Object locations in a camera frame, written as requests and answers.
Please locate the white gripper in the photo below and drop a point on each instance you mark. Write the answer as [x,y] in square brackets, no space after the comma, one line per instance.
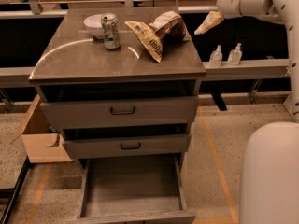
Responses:
[228,3]

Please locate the brown chip bag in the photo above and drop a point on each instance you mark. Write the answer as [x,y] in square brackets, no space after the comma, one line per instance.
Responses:
[151,35]

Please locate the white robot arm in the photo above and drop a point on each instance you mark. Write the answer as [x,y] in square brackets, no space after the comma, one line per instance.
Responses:
[269,179]

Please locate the grey top drawer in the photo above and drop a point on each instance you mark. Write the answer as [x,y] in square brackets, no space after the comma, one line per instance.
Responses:
[119,113]

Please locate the grey drawer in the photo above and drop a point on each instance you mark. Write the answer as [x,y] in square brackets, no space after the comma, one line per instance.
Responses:
[130,146]
[133,190]
[119,113]

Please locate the grey drawer cabinet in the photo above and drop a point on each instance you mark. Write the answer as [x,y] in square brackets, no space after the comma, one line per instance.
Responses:
[78,68]

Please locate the grey middle drawer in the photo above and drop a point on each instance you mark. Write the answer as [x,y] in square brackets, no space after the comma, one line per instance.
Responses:
[130,146]

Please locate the grey bottom drawer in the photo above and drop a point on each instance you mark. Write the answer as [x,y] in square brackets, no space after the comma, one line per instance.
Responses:
[133,190]

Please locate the left clear sanitizer bottle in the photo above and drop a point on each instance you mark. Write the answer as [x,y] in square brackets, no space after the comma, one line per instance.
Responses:
[215,57]

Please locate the clear sanitizer bottle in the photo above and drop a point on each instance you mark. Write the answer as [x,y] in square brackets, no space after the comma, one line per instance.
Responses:
[215,57]
[235,55]

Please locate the right clear sanitizer bottle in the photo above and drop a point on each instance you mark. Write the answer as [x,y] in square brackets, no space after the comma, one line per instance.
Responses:
[235,55]

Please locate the green soda can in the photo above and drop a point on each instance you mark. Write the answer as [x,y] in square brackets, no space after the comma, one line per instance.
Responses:
[111,33]

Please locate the white bowl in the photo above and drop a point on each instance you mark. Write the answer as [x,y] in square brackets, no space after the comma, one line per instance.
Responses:
[94,26]

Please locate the open cardboard box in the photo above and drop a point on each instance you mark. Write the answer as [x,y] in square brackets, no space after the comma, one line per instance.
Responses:
[41,142]

